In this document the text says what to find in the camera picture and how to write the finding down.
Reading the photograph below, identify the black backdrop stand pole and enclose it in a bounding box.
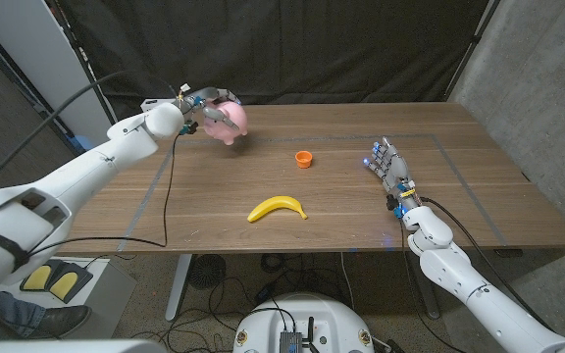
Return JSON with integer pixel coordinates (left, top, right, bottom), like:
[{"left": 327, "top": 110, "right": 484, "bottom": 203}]
[
  {"left": 44, "top": 0, "right": 126, "bottom": 141},
  {"left": 443, "top": 0, "right": 502, "bottom": 102}
]

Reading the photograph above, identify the white pedal platform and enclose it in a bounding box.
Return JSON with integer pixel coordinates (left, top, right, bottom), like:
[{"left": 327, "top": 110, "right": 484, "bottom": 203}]
[{"left": 12, "top": 254, "right": 139, "bottom": 339}]

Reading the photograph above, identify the small orange cup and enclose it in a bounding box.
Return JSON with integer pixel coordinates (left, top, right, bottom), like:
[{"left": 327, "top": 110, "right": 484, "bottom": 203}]
[{"left": 294, "top": 150, "right": 314, "bottom": 170}]

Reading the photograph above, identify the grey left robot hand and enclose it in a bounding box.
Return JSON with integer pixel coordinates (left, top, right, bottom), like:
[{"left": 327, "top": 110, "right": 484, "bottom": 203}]
[{"left": 177, "top": 86, "right": 242, "bottom": 136}]

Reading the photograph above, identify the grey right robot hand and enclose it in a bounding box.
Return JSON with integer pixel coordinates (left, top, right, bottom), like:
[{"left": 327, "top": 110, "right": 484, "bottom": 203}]
[{"left": 363, "top": 136, "right": 421, "bottom": 220}]

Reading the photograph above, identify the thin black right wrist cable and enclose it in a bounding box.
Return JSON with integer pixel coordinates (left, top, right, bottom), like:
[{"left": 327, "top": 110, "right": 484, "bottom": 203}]
[{"left": 398, "top": 219, "right": 466, "bottom": 353}]

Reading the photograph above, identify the black coiled floor cable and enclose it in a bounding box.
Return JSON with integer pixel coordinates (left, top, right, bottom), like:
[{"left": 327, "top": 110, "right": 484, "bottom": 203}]
[{"left": 261, "top": 252, "right": 288, "bottom": 274}]

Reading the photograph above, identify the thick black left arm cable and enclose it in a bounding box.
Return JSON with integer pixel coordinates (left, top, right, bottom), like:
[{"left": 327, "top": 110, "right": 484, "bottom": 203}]
[{"left": 0, "top": 71, "right": 131, "bottom": 197}]

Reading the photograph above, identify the black round floor fan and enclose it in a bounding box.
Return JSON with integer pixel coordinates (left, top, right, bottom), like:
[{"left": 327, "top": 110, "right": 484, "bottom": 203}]
[{"left": 187, "top": 253, "right": 228, "bottom": 290}]

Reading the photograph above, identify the white table leg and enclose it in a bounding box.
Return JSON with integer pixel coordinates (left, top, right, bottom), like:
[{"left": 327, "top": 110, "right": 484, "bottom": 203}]
[{"left": 165, "top": 253, "right": 194, "bottom": 323}]

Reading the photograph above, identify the thin black left wrist cable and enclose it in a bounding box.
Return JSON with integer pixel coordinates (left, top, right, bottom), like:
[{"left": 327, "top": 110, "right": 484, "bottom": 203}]
[{"left": 26, "top": 134, "right": 181, "bottom": 259}]

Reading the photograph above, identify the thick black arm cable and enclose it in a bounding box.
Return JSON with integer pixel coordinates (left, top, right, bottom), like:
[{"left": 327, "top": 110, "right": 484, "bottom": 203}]
[
  {"left": 419, "top": 195, "right": 553, "bottom": 329},
  {"left": 0, "top": 71, "right": 131, "bottom": 197}
]

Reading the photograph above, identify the person leg in blue jeans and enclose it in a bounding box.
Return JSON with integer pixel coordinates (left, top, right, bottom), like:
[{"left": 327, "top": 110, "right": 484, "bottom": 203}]
[{"left": 0, "top": 291, "right": 48, "bottom": 342}]

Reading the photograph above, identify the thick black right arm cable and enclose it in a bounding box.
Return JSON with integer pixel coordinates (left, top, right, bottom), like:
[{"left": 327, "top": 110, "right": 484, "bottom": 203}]
[{"left": 419, "top": 195, "right": 553, "bottom": 329}]

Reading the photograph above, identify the pink plastic piggy bank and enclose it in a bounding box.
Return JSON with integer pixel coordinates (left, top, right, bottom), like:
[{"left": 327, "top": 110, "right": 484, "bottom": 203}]
[{"left": 202, "top": 97, "right": 249, "bottom": 147}]

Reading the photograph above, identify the black leather shoe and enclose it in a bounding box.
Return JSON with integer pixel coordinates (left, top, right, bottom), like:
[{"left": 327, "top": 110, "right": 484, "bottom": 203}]
[{"left": 26, "top": 304, "right": 92, "bottom": 339}]

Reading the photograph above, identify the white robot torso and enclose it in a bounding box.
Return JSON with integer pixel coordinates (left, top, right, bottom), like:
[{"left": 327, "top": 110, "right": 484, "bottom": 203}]
[{"left": 232, "top": 292, "right": 376, "bottom": 353}]

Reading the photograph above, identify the black backdrop curtain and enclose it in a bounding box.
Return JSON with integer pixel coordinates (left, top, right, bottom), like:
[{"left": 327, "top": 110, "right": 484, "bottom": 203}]
[{"left": 46, "top": 0, "right": 502, "bottom": 136}]

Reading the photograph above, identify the yellow toy banana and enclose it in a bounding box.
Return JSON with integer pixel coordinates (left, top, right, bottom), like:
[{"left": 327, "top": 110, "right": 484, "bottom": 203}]
[{"left": 246, "top": 195, "right": 309, "bottom": 224}]

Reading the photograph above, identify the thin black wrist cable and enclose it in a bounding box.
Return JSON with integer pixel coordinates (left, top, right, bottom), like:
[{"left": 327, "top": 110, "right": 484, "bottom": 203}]
[
  {"left": 398, "top": 219, "right": 466, "bottom": 353},
  {"left": 26, "top": 134, "right": 181, "bottom": 259}
]

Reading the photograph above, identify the tall white panel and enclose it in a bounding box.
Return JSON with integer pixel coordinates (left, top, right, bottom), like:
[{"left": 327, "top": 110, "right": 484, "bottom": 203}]
[{"left": 0, "top": 0, "right": 122, "bottom": 156}]

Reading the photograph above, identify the grey table leg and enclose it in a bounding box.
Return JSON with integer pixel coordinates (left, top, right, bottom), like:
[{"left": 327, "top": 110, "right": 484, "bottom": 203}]
[{"left": 407, "top": 252, "right": 441, "bottom": 320}]

